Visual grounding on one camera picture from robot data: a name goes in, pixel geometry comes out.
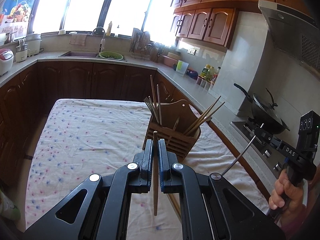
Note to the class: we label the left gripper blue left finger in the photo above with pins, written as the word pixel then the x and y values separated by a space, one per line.
pixel 142 182

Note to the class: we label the yellow oil bottle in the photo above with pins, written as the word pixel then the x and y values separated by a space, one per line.
pixel 207 72

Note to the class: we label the carved wooden chopstick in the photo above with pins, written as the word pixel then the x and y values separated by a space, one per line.
pixel 155 178

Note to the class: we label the white green plastic jug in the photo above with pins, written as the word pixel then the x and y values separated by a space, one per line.
pixel 182 67

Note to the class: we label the gas stove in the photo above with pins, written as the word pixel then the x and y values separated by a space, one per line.
pixel 272 158

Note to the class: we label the dark wooden chopstick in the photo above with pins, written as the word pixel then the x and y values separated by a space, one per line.
pixel 175 205

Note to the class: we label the green colander in sink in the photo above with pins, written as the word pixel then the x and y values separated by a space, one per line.
pixel 111 55

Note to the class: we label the steel range hood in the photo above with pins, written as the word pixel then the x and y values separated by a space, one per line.
pixel 292 32

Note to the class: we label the white floral tablecloth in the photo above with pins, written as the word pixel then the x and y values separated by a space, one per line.
pixel 82 137

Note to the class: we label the lone wooden chopstick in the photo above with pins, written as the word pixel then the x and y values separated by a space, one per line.
pixel 205 116

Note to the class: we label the upper wooden wall cabinets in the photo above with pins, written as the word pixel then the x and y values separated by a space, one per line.
pixel 214 21

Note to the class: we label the wooden utensil holder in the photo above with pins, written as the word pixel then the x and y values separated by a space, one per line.
pixel 176 118

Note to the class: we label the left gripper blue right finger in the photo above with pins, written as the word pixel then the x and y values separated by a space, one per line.
pixel 168 181

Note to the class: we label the curved sink faucet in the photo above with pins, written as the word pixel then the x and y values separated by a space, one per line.
pixel 100 31

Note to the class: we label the dish drying rack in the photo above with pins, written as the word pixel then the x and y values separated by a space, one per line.
pixel 142 47

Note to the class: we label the white red rice cooker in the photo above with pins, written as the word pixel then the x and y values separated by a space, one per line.
pixel 6 60

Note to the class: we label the metal chopstick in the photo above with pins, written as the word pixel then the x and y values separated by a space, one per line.
pixel 239 156

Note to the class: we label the person's right hand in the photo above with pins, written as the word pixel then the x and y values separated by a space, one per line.
pixel 294 200

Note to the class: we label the black wok with lid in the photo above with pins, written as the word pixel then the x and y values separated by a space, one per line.
pixel 264 112

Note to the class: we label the tropical fruit poster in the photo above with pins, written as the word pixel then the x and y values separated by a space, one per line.
pixel 15 17

